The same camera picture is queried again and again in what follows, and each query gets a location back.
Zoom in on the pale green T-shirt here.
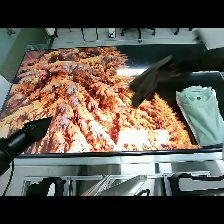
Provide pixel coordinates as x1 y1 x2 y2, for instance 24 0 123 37
175 85 224 148

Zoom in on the black cable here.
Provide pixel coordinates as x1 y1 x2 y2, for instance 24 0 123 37
134 188 151 197
1 159 16 197

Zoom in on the black office chair base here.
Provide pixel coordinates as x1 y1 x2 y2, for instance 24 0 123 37
120 27 157 40

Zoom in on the brown garment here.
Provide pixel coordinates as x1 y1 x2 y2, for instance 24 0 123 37
128 54 183 109

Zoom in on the silver frame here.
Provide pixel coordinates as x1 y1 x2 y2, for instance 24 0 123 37
0 151 224 197

